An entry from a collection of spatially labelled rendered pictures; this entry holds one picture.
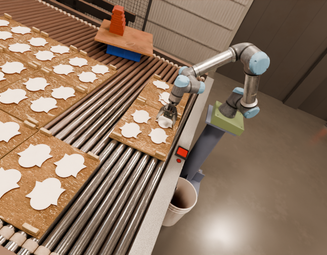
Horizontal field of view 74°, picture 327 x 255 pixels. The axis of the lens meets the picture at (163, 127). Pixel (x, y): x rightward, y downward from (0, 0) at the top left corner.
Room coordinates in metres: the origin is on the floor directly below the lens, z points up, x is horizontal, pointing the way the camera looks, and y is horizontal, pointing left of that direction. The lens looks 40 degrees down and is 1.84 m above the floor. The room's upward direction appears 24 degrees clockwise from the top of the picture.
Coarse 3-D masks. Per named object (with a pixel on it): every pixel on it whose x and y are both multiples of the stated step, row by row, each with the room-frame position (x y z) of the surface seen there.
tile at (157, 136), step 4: (152, 132) 1.00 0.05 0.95; (156, 132) 1.01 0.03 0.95; (160, 132) 1.03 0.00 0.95; (164, 132) 1.04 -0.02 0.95; (148, 136) 0.96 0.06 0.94; (152, 136) 0.96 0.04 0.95; (156, 136) 0.98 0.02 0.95; (160, 136) 0.99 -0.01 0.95; (164, 136) 1.01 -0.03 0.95; (168, 136) 1.03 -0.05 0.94; (152, 140) 0.93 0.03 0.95; (156, 140) 0.94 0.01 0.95; (160, 140) 0.96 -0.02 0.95; (164, 140) 0.97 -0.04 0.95
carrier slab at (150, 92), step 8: (152, 80) 1.59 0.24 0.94; (160, 80) 1.64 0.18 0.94; (144, 88) 1.43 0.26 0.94; (152, 88) 1.48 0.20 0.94; (144, 96) 1.33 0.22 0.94; (152, 96) 1.38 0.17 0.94; (184, 96) 1.57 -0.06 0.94; (152, 104) 1.28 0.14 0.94; (160, 104) 1.32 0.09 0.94; (184, 104) 1.45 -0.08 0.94
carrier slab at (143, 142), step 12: (132, 108) 1.14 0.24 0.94; (144, 108) 1.20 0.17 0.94; (120, 120) 0.99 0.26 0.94; (132, 120) 1.03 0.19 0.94; (120, 132) 0.89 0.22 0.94; (144, 132) 0.98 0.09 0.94; (168, 132) 1.07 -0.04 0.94; (132, 144) 0.85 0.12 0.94; (144, 144) 0.88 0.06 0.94; (156, 144) 0.92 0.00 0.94; (168, 144) 0.96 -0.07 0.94; (156, 156) 0.84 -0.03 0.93
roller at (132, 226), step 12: (192, 96) 1.66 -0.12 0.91; (180, 120) 1.27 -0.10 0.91; (168, 156) 0.89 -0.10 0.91; (156, 168) 0.78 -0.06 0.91; (156, 180) 0.70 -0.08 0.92; (144, 192) 0.61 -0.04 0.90; (144, 204) 0.54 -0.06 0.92; (132, 216) 0.48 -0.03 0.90; (132, 228) 0.42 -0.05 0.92; (120, 252) 0.32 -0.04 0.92
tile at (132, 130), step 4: (128, 124) 0.97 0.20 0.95; (132, 124) 0.99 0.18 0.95; (136, 124) 1.00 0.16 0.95; (120, 128) 0.92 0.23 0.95; (124, 128) 0.93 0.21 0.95; (128, 128) 0.94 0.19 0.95; (132, 128) 0.96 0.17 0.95; (136, 128) 0.97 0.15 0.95; (124, 132) 0.90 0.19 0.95; (128, 132) 0.91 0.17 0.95; (132, 132) 0.93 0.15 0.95; (136, 132) 0.94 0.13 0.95; (140, 132) 0.95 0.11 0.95; (124, 136) 0.87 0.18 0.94; (128, 136) 0.88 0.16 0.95; (132, 136) 0.90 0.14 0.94
